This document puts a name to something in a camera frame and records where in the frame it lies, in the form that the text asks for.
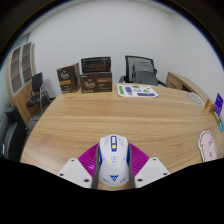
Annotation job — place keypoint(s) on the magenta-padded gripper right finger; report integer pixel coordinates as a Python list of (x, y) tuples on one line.
[(151, 171)]

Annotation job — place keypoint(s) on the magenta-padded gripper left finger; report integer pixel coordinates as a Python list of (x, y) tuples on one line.
[(75, 172)]

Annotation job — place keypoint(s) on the white and blue computer mouse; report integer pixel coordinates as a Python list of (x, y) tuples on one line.
[(114, 163)]

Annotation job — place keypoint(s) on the pink pig-shaped mouse pad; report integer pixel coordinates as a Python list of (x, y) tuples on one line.
[(208, 146)]

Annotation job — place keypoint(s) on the black leather sofa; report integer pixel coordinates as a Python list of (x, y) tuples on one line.
[(10, 133)]

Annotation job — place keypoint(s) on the printed paper sheet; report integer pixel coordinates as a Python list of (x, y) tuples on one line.
[(136, 90)]

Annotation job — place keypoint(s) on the black visitor chair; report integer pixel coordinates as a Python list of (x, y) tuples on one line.
[(36, 93)]

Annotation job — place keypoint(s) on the wide brown carton box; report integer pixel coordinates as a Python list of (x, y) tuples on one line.
[(96, 82)]

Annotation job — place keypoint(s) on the low wooden sideboard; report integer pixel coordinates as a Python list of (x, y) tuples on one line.
[(181, 83)]

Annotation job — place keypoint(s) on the small brown carton box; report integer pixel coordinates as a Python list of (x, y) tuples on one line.
[(67, 79)]

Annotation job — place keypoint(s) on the grey mesh office chair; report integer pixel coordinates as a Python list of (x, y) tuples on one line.
[(143, 71)]

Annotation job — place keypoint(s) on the wooden shelf cabinet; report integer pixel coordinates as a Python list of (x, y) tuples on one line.
[(18, 80)]

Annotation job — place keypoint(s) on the dark carton box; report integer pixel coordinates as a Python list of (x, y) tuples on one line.
[(96, 64)]

